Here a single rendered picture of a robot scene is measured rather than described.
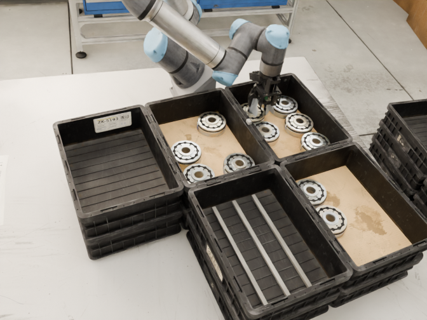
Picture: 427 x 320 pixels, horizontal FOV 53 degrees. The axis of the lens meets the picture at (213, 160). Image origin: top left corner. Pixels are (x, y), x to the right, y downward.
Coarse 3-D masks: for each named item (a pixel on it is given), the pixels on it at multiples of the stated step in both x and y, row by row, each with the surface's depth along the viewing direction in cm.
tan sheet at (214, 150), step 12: (180, 120) 155; (192, 120) 156; (168, 132) 151; (180, 132) 151; (192, 132) 152; (228, 132) 153; (168, 144) 147; (204, 144) 148; (216, 144) 148; (228, 144) 149; (204, 156) 144; (216, 156) 144; (216, 168) 141
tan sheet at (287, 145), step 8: (264, 120) 159; (272, 120) 160; (280, 120) 160; (280, 128) 157; (280, 136) 154; (288, 136) 154; (280, 144) 151; (288, 144) 151; (296, 144) 152; (280, 152) 148; (288, 152) 149; (296, 152) 149
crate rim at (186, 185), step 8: (216, 88) 154; (184, 96) 149; (192, 96) 150; (224, 96) 152; (152, 104) 145; (232, 104) 148; (240, 112) 146; (152, 120) 139; (160, 128) 137; (248, 128) 140; (160, 136) 135; (256, 136) 138; (168, 152) 130; (264, 152) 134; (176, 160) 128; (272, 160) 131; (176, 168) 126; (248, 168) 129; (256, 168) 129; (184, 176) 124; (224, 176) 125; (184, 184) 122; (192, 184) 122; (200, 184) 123
